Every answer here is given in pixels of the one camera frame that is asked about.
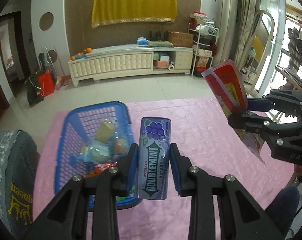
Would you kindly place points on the red and yellow snack bag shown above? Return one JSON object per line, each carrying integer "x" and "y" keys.
{"x": 226, "y": 83}

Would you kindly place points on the red snack packet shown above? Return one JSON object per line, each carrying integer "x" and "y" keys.
{"x": 98, "y": 169}

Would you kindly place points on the oranges on cabinet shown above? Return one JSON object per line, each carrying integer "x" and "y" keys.
{"x": 82, "y": 54}

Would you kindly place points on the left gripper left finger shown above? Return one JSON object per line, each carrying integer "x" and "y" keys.
{"x": 65, "y": 217}

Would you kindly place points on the cream TV cabinet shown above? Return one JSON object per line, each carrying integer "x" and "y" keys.
{"x": 130, "y": 60}

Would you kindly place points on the yellow cloth wall cover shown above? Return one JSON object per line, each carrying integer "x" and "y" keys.
{"x": 107, "y": 12}

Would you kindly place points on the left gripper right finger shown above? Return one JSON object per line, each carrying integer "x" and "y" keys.
{"x": 240, "y": 216}

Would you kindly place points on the blue tissue pack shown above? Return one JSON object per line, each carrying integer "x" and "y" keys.
{"x": 142, "y": 42}

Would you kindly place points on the blue Doublemint gum pack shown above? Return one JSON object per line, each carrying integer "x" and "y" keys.
{"x": 153, "y": 158}

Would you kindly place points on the red bag on floor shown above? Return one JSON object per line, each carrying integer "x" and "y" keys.
{"x": 47, "y": 86}

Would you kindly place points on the pink quilted mat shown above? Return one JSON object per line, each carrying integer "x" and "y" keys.
{"x": 201, "y": 132}

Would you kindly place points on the blue plastic basket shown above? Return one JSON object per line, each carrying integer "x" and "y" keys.
{"x": 79, "y": 127}

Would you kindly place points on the cracker pack with green seal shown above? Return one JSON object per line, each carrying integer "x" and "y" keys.
{"x": 94, "y": 152}

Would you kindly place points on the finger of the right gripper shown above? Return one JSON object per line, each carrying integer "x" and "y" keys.
{"x": 286, "y": 101}
{"x": 284, "y": 140}

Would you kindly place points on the orange-yellow snack pouch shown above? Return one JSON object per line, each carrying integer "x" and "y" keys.
{"x": 105, "y": 131}

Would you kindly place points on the brown cardboard box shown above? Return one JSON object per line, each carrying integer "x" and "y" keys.
{"x": 179, "y": 39}

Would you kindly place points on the white metal shelf rack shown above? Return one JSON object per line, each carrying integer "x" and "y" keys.
{"x": 205, "y": 38}

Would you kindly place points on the silver standing air conditioner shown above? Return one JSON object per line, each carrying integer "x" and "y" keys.
{"x": 225, "y": 21}

